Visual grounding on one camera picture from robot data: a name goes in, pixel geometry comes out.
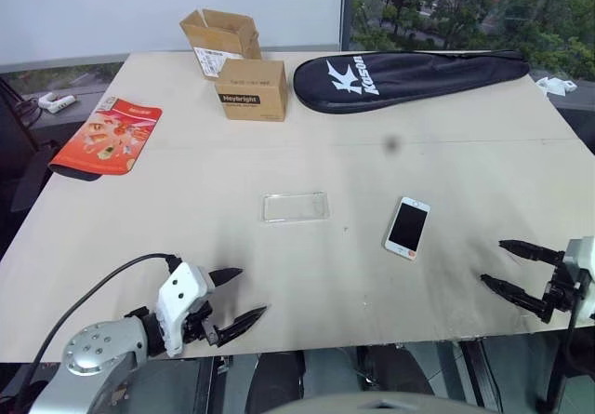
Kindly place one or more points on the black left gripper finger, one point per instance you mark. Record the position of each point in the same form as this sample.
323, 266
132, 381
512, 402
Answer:
241, 323
225, 275

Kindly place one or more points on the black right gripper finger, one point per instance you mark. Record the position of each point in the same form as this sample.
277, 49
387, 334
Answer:
530, 252
511, 290

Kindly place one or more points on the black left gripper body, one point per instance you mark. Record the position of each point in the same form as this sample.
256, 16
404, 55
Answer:
202, 325

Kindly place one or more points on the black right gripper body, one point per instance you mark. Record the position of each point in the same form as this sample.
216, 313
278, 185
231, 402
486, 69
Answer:
560, 290

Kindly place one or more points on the clear plastic phone case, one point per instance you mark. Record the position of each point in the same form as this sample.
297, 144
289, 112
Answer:
295, 208

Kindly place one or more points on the white smartphone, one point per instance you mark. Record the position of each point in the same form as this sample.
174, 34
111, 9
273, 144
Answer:
408, 228

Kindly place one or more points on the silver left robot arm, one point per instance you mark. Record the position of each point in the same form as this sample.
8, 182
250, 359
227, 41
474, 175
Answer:
93, 349

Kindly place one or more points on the dark rounded shape under table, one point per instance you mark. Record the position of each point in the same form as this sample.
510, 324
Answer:
395, 369
276, 381

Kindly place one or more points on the grey robot torso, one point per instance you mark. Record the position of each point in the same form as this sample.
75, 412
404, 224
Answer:
362, 404

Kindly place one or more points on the crumpled white paper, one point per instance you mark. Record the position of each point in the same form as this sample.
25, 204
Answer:
555, 84

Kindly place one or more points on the red printed snack packet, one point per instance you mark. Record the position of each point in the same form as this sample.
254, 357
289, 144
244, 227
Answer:
109, 139

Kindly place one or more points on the closed Heybright cardboard box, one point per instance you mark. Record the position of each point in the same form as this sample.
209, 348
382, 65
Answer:
253, 93

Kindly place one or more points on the black Kason racket bag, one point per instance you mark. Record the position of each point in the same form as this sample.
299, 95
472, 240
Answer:
409, 79

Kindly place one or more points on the black office chair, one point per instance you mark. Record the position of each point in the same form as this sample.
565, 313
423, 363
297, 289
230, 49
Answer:
23, 172

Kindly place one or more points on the open cardboard box with label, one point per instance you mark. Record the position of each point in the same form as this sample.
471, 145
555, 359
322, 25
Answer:
218, 37

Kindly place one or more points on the white plastic power strip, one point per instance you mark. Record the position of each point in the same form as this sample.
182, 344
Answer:
56, 102

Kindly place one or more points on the green trees outside window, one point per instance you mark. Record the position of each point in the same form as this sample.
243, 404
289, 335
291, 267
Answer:
474, 9

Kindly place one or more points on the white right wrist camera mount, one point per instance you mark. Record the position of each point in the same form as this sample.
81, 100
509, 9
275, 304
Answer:
581, 265

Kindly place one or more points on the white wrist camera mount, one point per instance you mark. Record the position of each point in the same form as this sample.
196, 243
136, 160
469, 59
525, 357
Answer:
179, 293
581, 265

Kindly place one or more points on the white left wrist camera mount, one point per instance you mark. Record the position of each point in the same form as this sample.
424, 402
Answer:
179, 293

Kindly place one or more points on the dark window frame post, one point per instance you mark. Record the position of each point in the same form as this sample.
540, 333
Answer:
348, 9

